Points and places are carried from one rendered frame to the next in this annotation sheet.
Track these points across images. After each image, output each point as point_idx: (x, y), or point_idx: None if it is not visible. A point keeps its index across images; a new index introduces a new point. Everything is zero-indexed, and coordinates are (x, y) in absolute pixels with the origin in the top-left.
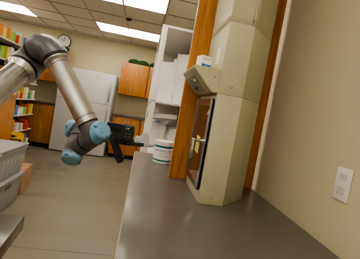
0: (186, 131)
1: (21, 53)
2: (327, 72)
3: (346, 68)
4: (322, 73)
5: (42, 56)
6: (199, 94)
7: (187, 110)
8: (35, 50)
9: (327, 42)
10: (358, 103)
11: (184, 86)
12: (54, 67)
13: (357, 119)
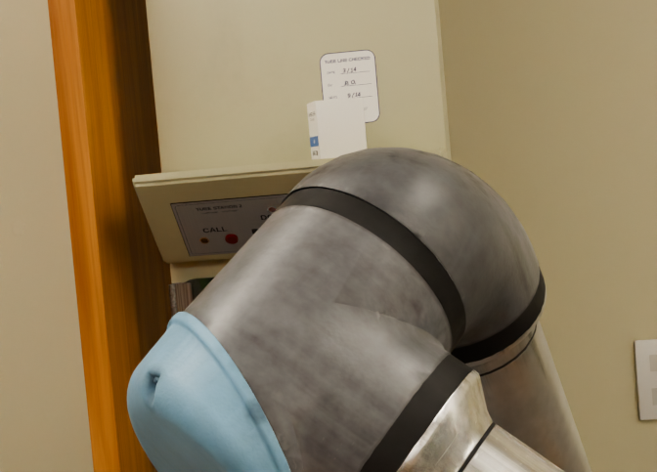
0: (134, 452)
1: (429, 339)
2: (490, 100)
3: (568, 90)
4: (469, 103)
5: (518, 305)
6: (224, 258)
7: (120, 352)
8: (501, 283)
9: (454, 7)
10: (641, 179)
11: (84, 240)
12: (543, 347)
13: (651, 218)
